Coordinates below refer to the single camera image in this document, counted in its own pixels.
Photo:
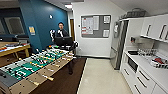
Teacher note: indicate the brown wooden door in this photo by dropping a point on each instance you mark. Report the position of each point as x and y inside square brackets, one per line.
[72, 30]

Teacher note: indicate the black wheeled cart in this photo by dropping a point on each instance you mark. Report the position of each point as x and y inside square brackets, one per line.
[63, 41]

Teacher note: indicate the large white paper sheet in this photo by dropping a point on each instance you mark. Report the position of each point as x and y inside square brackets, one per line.
[87, 25]

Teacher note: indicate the narrow white paper sheet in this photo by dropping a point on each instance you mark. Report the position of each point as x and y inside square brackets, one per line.
[96, 22]

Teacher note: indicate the person in dark shirt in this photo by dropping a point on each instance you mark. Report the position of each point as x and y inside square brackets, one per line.
[61, 30]

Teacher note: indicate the stainless steel refrigerator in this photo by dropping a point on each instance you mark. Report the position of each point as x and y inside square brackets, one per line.
[118, 46]

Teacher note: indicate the white device on stand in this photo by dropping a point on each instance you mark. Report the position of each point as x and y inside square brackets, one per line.
[52, 33]

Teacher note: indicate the square ceiling light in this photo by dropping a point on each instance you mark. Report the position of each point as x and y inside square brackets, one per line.
[68, 6]

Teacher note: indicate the black built-in microwave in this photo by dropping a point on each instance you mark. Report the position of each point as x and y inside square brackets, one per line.
[132, 63]

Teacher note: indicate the green foosball table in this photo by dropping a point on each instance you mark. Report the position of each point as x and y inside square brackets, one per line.
[36, 66]

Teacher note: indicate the small white wall device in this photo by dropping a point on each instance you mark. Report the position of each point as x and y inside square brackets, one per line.
[51, 16]

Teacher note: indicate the glass wall window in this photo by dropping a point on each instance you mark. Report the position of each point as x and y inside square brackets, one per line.
[14, 26]
[2, 27]

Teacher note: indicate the white wall cabinet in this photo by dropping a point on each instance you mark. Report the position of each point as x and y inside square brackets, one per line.
[155, 28]

